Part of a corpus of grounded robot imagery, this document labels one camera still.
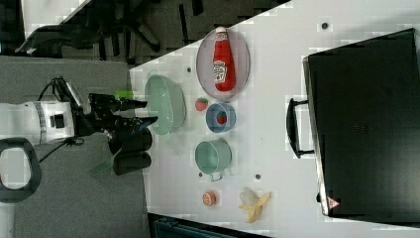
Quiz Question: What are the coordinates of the peeled toy banana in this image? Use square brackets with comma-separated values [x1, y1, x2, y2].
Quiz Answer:
[239, 189, 271, 224]

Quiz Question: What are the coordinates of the black oven knob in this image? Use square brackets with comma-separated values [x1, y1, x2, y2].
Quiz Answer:
[316, 192, 321, 202]

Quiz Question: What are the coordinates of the red strawberry in bowl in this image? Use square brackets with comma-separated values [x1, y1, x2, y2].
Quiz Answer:
[216, 112, 227, 125]

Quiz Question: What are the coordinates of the green pot with handle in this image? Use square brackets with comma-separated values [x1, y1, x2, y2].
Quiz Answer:
[195, 139, 232, 181]

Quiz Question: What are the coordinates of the black toaster oven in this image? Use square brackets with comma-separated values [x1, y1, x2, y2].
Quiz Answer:
[303, 29, 420, 226]

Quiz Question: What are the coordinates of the grey oval plate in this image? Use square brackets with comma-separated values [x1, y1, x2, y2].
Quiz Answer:
[196, 29, 251, 101]

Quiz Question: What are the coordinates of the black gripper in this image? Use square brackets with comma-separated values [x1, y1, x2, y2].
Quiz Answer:
[74, 93, 158, 137]

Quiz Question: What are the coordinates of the red ketchup bottle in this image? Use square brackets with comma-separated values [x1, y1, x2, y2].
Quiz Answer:
[213, 27, 236, 91]

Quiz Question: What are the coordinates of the dark blue crate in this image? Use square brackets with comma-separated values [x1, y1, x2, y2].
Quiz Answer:
[148, 212, 268, 238]

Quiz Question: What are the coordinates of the black cylinder mount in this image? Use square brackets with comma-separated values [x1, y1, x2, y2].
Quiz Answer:
[108, 128, 153, 176]

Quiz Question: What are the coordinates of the black office chair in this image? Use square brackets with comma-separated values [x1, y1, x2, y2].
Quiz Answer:
[14, 0, 206, 62]

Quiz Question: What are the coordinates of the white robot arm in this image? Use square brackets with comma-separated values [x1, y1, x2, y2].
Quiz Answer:
[0, 94, 158, 203]

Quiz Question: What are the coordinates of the green cylinder marker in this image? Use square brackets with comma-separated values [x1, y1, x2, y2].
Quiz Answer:
[115, 90, 134, 99]

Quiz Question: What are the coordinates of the red toy strawberry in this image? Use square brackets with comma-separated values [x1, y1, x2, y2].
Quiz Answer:
[195, 97, 208, 111]

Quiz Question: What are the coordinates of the blue small bowl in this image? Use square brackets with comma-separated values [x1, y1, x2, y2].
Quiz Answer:
[206, 103, 236, 133]

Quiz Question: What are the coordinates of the black oven door handle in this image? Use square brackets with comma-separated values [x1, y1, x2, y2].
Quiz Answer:
[286, 98, 314, 159]

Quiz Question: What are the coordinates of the light green oval bowl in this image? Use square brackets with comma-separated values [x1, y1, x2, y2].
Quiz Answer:
[145, 74, 186, 136]

